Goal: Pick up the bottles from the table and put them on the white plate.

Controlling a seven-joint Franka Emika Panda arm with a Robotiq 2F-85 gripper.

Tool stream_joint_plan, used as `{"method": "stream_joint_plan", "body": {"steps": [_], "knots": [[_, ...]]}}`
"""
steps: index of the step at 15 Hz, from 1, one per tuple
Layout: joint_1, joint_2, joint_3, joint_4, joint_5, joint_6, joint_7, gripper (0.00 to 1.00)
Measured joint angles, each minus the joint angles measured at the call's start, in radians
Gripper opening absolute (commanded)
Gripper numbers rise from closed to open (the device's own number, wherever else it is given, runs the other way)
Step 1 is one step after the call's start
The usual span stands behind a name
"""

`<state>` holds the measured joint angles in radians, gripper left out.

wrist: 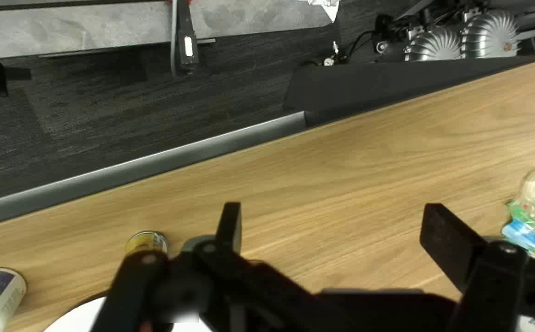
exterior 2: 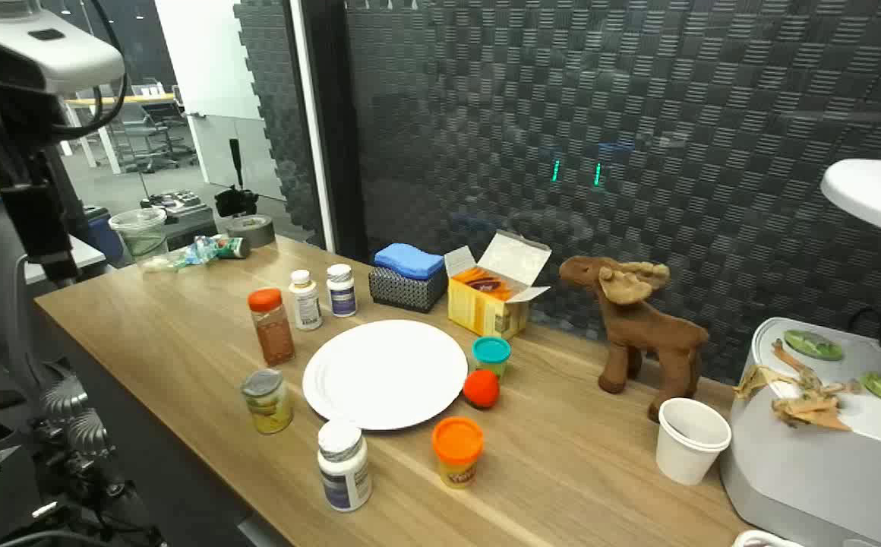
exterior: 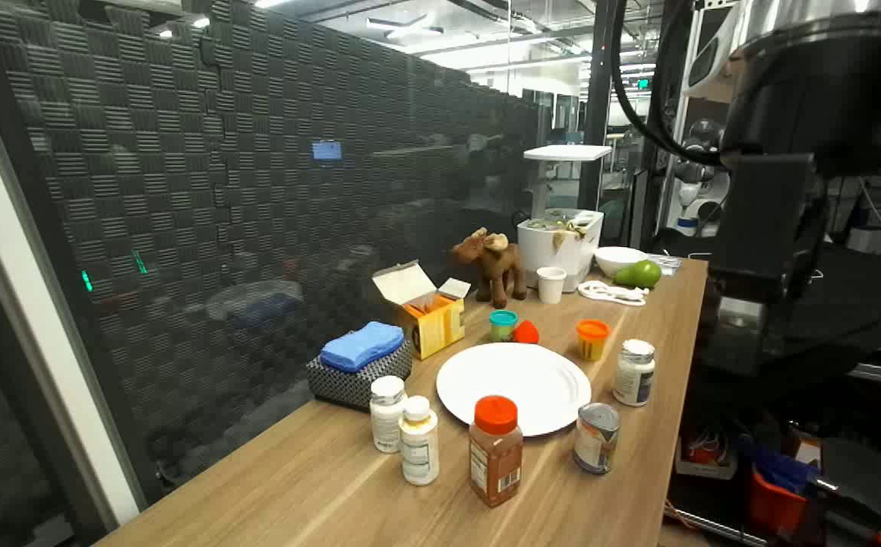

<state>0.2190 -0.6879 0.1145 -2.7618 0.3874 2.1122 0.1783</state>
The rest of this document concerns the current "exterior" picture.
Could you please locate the brown moose plush toy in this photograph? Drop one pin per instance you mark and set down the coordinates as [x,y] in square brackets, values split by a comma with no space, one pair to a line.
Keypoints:
[492,264]

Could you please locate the white bowl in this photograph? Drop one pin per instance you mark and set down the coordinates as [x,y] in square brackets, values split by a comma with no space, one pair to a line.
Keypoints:
[614,256]

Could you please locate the small tin can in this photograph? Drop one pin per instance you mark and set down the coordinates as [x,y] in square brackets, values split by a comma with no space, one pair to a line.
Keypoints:
[596,438]

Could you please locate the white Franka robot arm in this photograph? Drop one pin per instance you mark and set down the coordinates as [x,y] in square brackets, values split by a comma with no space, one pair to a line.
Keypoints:
[838,81]

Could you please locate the open yellow cardboard box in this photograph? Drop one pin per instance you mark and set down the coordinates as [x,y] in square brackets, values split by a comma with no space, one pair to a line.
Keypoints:
[427,307]

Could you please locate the small tub teal lid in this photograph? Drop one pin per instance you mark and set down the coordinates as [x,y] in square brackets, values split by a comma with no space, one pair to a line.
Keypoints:
[504,324]

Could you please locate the red plastic bin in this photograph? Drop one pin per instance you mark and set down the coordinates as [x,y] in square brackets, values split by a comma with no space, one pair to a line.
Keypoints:
[777,502]

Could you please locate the white paper cup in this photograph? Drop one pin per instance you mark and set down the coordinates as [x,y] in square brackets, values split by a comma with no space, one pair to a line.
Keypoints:
[552,285]

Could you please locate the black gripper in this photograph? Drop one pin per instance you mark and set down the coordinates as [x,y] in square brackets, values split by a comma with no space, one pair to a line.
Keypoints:
[763,222]

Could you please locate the blue plastic item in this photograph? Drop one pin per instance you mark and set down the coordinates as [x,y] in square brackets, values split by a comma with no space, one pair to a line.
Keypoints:
[780,472]

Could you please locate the white paper plate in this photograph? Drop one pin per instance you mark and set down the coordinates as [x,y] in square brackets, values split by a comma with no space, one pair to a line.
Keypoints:
[514,386]

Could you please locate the dried brown leaves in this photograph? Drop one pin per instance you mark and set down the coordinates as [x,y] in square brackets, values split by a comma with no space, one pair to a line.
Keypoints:
[563,225]

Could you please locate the green pear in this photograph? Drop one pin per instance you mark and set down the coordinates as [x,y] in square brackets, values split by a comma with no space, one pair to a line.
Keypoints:
[639,274]

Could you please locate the white background machine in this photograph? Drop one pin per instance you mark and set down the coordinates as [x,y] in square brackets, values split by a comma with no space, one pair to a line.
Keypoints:
[699,203]

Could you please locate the large white pill bottle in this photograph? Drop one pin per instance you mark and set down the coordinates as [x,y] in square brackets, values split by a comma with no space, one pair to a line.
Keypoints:
[636,373]

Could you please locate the white crumpled wrapper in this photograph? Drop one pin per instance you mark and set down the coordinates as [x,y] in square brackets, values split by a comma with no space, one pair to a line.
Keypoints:
[613,292]

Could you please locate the small white bottle blue label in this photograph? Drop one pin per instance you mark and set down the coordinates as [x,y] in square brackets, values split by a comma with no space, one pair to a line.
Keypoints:
[387,412]

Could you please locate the white plastic bin appliance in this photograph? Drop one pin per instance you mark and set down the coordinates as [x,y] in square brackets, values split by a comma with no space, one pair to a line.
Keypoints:
[561,247]

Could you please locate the brown spice bottle orange cap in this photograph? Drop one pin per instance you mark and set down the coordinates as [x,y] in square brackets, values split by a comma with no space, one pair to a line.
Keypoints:
[494,452]

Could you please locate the yellow tub orange lid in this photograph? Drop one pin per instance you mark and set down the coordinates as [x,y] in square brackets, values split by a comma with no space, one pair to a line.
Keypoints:
[594,337]

